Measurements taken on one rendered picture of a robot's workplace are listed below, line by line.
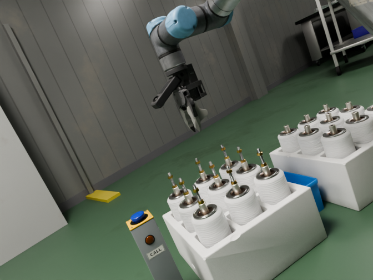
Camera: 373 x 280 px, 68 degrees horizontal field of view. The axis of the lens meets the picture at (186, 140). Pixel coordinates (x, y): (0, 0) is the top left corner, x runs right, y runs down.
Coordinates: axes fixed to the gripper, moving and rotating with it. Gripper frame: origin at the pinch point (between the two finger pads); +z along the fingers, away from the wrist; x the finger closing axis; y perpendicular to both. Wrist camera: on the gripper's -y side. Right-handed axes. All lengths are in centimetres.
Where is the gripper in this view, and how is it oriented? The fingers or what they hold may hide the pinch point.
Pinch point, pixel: (194, 129)
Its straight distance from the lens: 90.2
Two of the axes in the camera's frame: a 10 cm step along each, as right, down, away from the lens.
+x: -4.5, 0.1, 8.9
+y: 8.1, -4.2, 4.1
